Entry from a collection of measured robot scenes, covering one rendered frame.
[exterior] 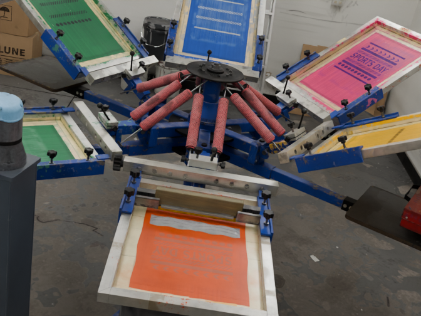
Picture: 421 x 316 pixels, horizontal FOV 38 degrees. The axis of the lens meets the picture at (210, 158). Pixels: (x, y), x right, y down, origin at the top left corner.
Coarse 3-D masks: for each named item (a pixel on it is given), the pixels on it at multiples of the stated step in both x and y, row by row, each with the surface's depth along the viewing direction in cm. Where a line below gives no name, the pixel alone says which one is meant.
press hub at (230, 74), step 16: (192, 64) 314; (208, 64) 318; (224, 64) 323; (208, 80) 309; (224, 80) 299; (240, 80) 304; (208, 96) 312; (208, 112) 313; (208, 128) 314; (240, 128) 327; (224, 144) 330; (224, 160) 316
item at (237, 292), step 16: (224, 224) 248; (240, 224) 250; (224, 240) 237; (240, 240) 239; (240, 256) 229; (240, 272) 221; (192, 288) 208; (208, 288) 209; (224, 288) 211; (240, 288) 212; (240, 304) 205
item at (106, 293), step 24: (216, 192) 263; (120, 216) 233; (120, 240) 219; (264, 240) 236; (264, 264) 222; (120, 288) 196; (264, 288) 209; (168, 312) 195; (192, 312) 195; (216, 312) 195; (240, 312) 195; (264, 312) 198
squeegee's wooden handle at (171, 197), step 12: (156, 192) 243; (168, 192) 243; (180, 192) 244; (192, 192) 245; (168, 204) 246; (180, 204) 246; (192, 204) 245; (204, 204) 245; (216, 204) 245; (228, 204) 245; (240, 204) 245
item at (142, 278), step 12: (168, 216) 246; (180, 216) 247; (192, 216) 249; (144, 228) 235; (156, 228) 237; (168, 228) 238; (144, 240) 228; (144, 252) 221; (144, 264) 215; (132, 276) 208; (144, 276) 209; (156, 276) 210; (168, 276) 211; (180, 276) 212; (144, 288) 203; (156, 288) 204; (168, 288) 205; (180, 288) 207
